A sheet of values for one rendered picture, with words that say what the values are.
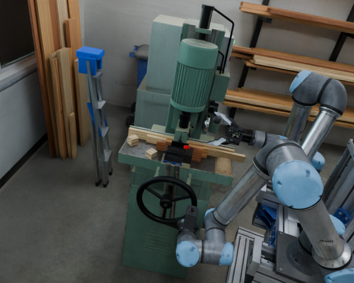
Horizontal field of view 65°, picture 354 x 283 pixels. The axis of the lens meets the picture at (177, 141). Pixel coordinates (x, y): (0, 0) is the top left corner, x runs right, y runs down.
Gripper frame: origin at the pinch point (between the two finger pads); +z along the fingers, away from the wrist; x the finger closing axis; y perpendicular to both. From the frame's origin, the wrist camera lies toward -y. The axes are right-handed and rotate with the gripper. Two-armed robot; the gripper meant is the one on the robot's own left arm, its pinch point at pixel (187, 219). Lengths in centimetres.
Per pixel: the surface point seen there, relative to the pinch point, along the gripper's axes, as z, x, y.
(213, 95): 30, 2, -63
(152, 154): 13.9, -23.3, -24.6
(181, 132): 18.4, -11.2, -38.3
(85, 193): 110, -83, 28
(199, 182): 18.7, 3.4, -14.9
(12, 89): 88, -149, -46
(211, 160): 24.1, 7.6, -27.1
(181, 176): 6.2, -6.6, -17.7
